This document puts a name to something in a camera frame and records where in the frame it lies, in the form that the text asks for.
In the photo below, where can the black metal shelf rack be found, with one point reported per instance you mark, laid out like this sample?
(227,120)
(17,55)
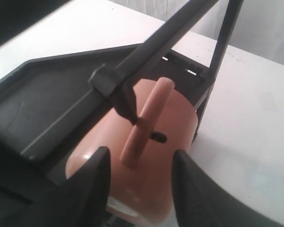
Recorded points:
(46,105)

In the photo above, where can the orange ceramic mug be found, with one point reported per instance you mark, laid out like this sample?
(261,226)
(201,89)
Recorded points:
(141,154)

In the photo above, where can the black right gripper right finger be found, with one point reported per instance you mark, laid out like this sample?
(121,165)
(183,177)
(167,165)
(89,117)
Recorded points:
(200,202)

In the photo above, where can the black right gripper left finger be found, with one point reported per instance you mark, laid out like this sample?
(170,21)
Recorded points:
(80,201)

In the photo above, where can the white backdrop curtain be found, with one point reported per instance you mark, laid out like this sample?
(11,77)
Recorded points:
(259,28)

